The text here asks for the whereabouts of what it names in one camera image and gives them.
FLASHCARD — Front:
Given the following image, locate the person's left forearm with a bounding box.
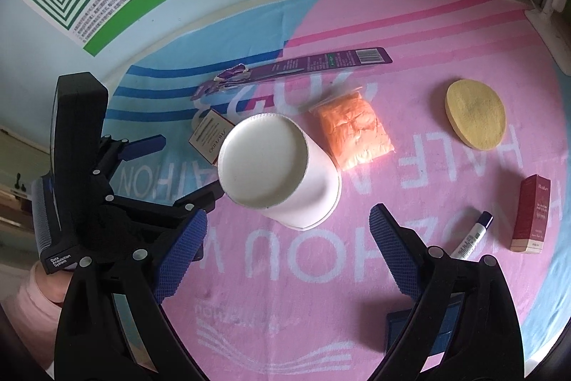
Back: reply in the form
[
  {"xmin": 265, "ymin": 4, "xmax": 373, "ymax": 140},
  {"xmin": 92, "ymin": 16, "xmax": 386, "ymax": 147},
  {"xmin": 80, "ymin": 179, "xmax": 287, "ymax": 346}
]
[{"xmin": 4, "ymin": 262, "xmax": 74, "ymax": 364}]

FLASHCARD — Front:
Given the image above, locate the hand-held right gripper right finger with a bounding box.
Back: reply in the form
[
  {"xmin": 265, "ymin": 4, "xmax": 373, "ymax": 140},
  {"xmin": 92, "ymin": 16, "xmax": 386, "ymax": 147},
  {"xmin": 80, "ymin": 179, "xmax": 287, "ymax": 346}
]
[{"xmin": 368, "ymin": 203, "xmax": 525, "ymax": 381}]

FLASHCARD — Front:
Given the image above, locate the white paper cup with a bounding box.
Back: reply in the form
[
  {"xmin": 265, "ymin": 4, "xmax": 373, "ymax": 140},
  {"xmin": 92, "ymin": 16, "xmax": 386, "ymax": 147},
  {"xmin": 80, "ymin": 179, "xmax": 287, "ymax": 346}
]
[{"xmin": 216, "ymin": 112, "xmax": 343, "ymax": 229}]

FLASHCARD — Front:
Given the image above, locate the wooden cabinet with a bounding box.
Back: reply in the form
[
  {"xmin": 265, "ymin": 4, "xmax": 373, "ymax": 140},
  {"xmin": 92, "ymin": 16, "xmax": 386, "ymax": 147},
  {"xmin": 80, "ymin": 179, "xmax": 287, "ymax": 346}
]
[{"xmin": 0, "ymin": 126, "xmax": 50, "ymax": 230}]

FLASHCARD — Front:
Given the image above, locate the purple packaging card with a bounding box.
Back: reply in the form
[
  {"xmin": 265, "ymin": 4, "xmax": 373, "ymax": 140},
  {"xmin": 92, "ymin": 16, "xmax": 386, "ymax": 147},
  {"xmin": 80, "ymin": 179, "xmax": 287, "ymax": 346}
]
[{"xmin": 192, "ymin": 47, "xmax": 393, "ymax": 101}]

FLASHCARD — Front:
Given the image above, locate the white tube with navy cap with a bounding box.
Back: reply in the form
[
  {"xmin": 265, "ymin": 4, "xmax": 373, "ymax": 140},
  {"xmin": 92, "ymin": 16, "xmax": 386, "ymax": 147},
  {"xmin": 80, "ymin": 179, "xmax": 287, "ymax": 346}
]
[{"xmin": 447, "ymin": 211, "xmax": 494, "ymax": 260}]

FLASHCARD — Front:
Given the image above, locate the yellow round sponge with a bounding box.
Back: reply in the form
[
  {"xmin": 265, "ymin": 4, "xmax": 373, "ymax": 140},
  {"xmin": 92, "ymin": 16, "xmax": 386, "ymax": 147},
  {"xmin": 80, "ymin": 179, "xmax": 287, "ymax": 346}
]
[{"xmin": 446, "ymin": 80, "xmax": 508, "ymax": 150}]

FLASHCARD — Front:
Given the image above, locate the dark red box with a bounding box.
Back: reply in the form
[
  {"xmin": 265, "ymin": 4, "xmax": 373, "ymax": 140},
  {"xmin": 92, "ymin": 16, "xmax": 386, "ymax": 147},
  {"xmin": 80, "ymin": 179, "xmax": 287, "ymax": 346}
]
[{"xmin": 510, "ymin": 174, "xmax": 554, "ymax": 254}]

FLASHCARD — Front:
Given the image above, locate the pink and blue printed towel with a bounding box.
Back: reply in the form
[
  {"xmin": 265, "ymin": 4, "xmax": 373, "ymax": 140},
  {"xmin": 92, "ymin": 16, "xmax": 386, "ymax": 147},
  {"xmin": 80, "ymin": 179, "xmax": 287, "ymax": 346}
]
[{"xmin": 96, "ymin": 0, "xmax": 569, "ymax": 381}]

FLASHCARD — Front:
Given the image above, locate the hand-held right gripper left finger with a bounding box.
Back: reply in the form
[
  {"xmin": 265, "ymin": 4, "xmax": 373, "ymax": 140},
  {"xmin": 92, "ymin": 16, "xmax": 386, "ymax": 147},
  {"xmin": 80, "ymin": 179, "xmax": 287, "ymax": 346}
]
[{"xmin": 54, "ymin": 209, "xmax": 210, "ymax": 381}]

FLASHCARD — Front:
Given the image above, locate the orange plastic bag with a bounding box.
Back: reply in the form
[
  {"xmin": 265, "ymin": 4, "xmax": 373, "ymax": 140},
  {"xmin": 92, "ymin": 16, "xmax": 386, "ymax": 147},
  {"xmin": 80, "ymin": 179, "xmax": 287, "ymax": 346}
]
[{"xmin": 309, "ymin": 81, "xmax": 395, "ymax": 172}]

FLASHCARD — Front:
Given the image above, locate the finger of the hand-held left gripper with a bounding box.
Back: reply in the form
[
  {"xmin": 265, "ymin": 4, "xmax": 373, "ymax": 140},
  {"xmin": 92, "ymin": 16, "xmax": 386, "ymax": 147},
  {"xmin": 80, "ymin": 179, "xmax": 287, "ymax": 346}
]
[
  {"xmin": 105, "ymin": 182, "xmax": 226, "ymax": 249},
  {"xmin": 91, "ymin": 134, "xmax": 169, "ymax": 185}
]

